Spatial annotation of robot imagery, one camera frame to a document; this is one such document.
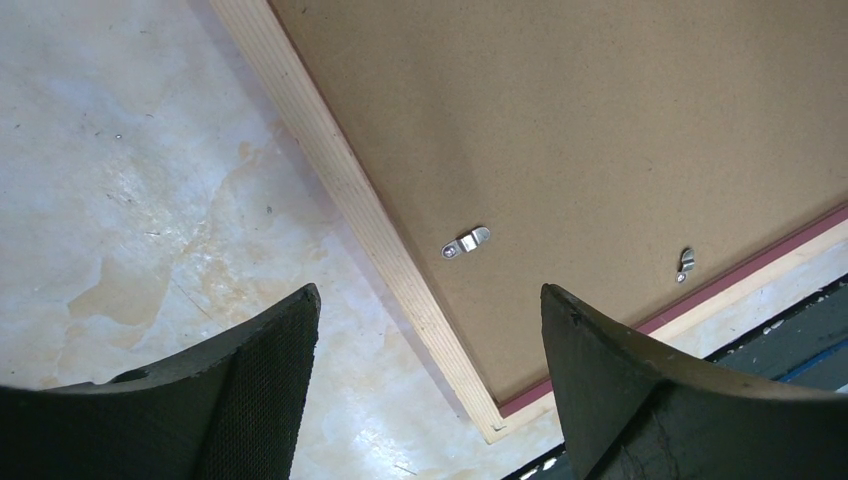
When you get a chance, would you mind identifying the brown cardboard backing board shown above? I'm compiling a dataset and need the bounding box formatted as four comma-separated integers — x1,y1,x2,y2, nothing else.
275,1,847,401

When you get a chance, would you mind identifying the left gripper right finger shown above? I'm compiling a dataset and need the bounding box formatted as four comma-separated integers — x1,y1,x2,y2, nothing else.
540,284,847,479

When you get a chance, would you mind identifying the silver metal turn clip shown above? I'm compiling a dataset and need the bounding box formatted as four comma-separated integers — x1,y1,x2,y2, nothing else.
440,226,491,260

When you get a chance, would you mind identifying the pink wooden picture frame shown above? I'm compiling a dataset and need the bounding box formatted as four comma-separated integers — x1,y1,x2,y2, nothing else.
213,1,847,443

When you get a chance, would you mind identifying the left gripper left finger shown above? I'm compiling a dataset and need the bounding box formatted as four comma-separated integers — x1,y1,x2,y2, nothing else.
1,284,321,479

